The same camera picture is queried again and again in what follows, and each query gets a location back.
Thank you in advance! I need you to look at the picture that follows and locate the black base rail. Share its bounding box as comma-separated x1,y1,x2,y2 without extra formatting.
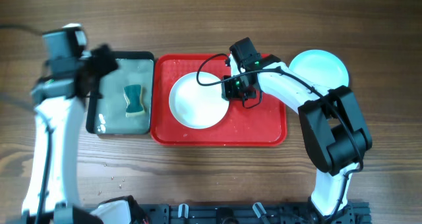
138,202,373,224

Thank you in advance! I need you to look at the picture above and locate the black water basin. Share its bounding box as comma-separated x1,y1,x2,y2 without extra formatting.
86,51,155,135

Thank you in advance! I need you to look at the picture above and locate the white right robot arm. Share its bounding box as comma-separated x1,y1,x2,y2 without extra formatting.
222,55,372,223

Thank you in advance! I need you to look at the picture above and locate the teal plate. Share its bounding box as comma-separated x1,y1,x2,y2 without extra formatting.
289,49,349,89

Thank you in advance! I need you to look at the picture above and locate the red plastic tray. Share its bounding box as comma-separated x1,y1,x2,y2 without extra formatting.
150,54,287,147

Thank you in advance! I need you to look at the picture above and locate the green yellow sponge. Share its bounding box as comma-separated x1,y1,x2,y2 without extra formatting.
124,84,145,117

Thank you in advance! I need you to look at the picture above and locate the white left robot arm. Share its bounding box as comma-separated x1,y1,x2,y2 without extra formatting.
22,45,118,223

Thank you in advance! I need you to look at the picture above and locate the white plate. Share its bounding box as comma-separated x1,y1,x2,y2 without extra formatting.
169,72,229,129

